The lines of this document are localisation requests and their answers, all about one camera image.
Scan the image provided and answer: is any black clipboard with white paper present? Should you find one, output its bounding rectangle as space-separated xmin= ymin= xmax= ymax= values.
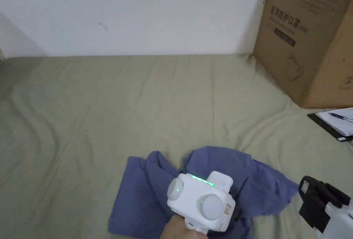
xmin=307 ymin=107 xmax=353 ymax=142

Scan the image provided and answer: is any person's left hand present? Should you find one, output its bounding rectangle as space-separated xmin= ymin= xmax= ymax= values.
xmin=161 ymin=215 xmax=206 ymax=239

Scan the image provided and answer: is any dark blue shirt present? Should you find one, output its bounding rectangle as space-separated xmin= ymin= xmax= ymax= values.
xmin=109 ymin=146 xmax=300 ymax=239

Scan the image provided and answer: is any blue pen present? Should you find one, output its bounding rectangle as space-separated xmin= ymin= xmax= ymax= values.
xmin=328 ymin=112 xmax=353 ymax=123

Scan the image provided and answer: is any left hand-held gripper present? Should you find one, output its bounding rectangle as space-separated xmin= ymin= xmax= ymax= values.
xmin=167 ymin=170 xmax=236 ymax=239

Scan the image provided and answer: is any bed with pale green sheet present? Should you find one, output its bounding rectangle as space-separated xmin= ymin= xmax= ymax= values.
xmin=0 ymin=53 xmax=353 ymax=239

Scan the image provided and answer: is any brown cardboard carton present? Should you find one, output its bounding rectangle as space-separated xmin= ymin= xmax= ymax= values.
xmin=253 ymin=0 xmax=353 ymax=109

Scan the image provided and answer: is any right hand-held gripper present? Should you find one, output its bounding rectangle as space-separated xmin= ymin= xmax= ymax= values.
xmin=299 ymin=175 xmax=353 ymax=239

